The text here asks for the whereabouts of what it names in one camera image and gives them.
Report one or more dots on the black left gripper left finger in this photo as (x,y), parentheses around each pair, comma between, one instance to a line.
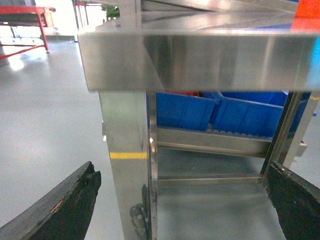
(64,213)

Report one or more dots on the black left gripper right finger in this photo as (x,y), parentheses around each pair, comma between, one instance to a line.
(296,201)

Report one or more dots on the blue plastic bin right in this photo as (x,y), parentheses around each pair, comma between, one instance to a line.
(254,113)

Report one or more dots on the blue plastic bin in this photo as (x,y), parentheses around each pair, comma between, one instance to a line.
(184,111)
(254,113)

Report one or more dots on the blue plastic bin left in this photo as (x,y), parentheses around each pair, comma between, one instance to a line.
(184,111)

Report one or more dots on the orange crate on rack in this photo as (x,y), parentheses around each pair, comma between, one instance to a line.
(307,16)

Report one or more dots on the stainless steel rack frame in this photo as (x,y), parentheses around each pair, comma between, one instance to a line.
(180,184)

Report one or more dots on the red metal table frame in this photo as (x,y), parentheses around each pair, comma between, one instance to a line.
(27,16)

